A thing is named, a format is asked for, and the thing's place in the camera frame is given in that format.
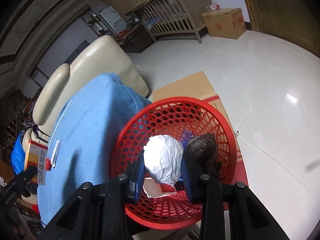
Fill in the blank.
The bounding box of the wall shelf with bottles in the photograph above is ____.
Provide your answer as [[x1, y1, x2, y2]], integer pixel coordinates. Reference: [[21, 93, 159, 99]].
[[82, 11, 105, 34]]

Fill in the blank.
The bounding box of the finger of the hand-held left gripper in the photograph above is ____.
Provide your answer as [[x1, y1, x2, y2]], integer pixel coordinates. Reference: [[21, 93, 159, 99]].
[[11, 165, 38, 185]]

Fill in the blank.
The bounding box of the wooden door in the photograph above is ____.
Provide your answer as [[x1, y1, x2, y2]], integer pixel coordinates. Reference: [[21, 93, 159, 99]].
[[237, 0, 320, 55]]

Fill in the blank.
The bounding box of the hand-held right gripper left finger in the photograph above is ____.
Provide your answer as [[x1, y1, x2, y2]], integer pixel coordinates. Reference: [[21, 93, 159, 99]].
[[37, 158, 148, 240]]

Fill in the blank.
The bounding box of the wooden baby crib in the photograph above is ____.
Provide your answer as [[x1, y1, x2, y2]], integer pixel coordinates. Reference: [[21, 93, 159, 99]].
[[126, 0, 213, 44]]

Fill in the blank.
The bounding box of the white plastic bag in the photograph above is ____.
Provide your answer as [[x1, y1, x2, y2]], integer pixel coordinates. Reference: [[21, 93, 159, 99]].
[[143, 134, 184, 187]]

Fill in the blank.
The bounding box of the blue jacket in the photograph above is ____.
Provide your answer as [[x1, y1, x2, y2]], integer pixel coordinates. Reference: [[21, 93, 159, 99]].
[[10, 130, 32, 175]]

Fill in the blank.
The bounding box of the yellow red carton box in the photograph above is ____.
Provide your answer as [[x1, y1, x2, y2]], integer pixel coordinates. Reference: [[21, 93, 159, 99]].
[[24, 140, 49, 186]]

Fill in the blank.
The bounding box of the red mesh plastic basket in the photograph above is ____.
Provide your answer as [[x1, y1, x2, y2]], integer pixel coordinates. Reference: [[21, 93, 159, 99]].
[[109, 97, 237, 230]]

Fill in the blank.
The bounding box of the long white plastic tube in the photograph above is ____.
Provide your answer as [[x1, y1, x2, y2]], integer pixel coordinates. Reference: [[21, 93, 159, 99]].
[[47, 99, 73, 144]]

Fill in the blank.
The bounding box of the blue table cloth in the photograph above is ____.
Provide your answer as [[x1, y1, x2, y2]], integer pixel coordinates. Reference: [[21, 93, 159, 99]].
[[36, 72, 153, 228]]

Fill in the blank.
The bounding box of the brown cardboard box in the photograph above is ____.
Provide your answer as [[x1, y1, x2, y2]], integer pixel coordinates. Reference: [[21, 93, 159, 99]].
[[201, 8, 247, 40]]

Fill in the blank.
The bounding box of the white and purple carton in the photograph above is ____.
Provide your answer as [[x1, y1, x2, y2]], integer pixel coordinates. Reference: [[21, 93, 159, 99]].
[[51, 140, 62, 168]]

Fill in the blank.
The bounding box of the blue plastic wrapper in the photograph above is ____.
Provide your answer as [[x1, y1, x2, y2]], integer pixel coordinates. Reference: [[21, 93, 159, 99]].
[[180, 130, 194, 145]]

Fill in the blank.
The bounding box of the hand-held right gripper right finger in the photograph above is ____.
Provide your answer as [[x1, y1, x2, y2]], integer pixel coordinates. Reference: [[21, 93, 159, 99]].
[[180, 159, 290, 240]]

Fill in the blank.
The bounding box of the dark display shelf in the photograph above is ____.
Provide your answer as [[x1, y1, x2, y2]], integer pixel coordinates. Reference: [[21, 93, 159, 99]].
[[0, 90, 40, 140]]

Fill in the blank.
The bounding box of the flat brown cardboard sheet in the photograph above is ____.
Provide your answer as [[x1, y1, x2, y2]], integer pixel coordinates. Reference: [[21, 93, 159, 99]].
[[152, 71, 250, 210]]

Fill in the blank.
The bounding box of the dark low cabinet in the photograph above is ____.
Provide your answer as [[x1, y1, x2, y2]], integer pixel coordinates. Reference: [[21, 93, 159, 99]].
[[117, 27, 157, 53]]

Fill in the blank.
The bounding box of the black television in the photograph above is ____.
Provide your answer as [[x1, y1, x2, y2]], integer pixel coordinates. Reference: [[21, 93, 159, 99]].
[[67, 40, 90, 63]]

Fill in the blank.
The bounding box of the cream leather sofa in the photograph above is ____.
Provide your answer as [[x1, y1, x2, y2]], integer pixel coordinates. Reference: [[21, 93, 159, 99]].
[[19, 35, 150, 205]]

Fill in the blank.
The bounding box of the torn pink cardboard piece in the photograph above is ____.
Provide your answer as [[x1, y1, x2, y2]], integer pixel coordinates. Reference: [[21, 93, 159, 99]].
[[142, 177, 178, 198]]

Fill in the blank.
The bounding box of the metallic foil bag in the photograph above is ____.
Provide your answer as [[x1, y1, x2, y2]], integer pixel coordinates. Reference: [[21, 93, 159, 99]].
[[186, 133, 223, 180]]

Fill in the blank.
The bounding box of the small red packet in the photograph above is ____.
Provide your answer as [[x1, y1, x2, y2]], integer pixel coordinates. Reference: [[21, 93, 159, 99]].
[[46, 155, 56, 172]]

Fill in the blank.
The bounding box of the white refrigerator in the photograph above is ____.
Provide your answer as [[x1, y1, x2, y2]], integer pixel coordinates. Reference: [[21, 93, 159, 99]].
[[99, 6, 127, 34]]

